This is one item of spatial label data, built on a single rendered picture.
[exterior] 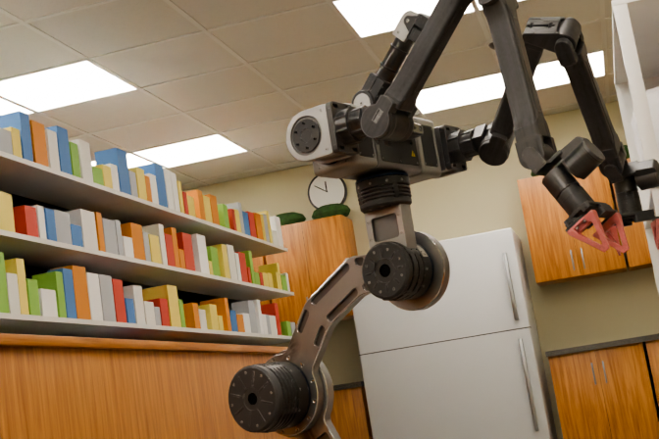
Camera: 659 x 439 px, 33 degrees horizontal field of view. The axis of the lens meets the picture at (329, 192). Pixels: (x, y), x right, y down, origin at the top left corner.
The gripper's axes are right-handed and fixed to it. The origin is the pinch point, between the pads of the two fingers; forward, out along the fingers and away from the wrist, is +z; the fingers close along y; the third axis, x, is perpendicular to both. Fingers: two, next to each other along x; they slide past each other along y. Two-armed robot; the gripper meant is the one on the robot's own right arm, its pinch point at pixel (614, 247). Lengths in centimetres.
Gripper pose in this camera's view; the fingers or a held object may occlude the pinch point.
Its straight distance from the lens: 225.2
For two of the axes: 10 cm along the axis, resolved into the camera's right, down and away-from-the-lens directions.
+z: 5.2, 7.3, -4.5
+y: 6.0, 0.6, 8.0
